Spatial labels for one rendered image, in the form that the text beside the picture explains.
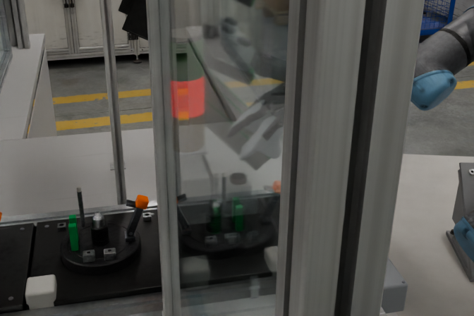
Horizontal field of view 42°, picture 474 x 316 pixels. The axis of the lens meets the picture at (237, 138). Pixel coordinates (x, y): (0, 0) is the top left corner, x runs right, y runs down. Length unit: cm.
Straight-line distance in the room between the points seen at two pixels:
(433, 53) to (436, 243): 51
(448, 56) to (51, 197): 97
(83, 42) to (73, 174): 350
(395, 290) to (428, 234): 35
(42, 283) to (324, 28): 92
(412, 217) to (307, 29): 131
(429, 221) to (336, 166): 129
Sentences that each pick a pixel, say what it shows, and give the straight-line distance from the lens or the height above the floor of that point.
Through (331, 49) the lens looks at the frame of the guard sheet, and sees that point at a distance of 17.
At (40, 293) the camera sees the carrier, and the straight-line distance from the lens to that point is 104.
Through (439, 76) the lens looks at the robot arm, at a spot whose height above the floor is 131.
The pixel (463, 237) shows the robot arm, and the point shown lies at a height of 104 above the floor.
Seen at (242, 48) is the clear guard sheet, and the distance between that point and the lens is 31.
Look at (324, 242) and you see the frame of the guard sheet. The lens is 20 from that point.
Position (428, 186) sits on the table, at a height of 86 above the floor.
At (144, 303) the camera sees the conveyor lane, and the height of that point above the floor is 96.
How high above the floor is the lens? 163
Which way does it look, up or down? 26 degrees down
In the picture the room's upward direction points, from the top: 1 degrees clockwise
